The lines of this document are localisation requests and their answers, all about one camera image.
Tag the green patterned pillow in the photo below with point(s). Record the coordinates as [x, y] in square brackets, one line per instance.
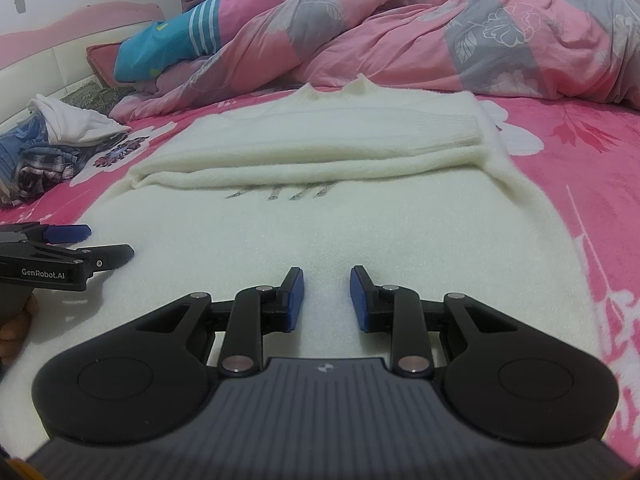
[90, 95]

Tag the pink floral blanket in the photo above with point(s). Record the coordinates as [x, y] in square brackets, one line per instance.
[590, 185]

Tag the blue striped quilt cover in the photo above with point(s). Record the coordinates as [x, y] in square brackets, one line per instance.
[155, 45]

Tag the pink white headboard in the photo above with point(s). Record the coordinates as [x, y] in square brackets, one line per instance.
[50, 60]

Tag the blue denim garment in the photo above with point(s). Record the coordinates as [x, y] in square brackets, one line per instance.
[15, 155]

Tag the pink cushion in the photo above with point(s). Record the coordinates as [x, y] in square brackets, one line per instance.
[102, 62]

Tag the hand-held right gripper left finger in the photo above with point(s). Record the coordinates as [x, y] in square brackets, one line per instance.
[297, 300]

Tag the pink grey floral quilt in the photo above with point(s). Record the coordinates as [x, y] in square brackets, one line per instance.
[425, 35]

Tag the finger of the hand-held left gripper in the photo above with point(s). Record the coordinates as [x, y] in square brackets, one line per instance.
[110, 254]
[70, 232]

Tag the plaid shirt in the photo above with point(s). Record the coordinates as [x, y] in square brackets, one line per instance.
[45, 165]

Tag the person's left hand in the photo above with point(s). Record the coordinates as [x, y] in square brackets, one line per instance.
[15, 335]

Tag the white deer sweater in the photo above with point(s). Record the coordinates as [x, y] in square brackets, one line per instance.
[350, 220]

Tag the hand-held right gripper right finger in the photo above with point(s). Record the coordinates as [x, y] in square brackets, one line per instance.
[359, 300]

